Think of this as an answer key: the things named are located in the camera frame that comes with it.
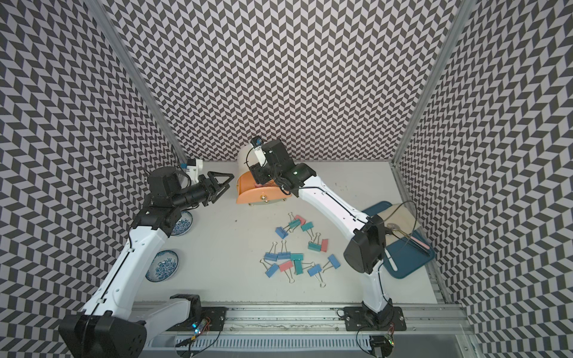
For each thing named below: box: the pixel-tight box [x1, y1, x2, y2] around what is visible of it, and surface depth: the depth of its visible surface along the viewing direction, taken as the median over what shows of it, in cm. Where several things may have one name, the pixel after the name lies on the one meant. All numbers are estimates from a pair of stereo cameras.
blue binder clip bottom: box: [307, 263, 327, 288], surface depth 86 cm
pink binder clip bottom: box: [278, 260, 295, 284], surface depth 86 cm
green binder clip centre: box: [290, 253, 304, 261], surface depth 88 cm
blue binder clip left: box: [263, 241, 279, 262], surface depth 89 cm
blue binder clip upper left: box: [274, 224, 290, 240], surface depth 96 cm
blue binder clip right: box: [322, 253, 341, 273], surface depth 88 cm
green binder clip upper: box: [300, 221, 315, 241], surface depth 96 cm
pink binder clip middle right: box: [320, 238, 329, 253], surface depth 92 cm
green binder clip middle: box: [307, 232, 322, 253], surface depth 93 cm
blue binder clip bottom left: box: [259, 258, 280, 279], surface depth 85 cm
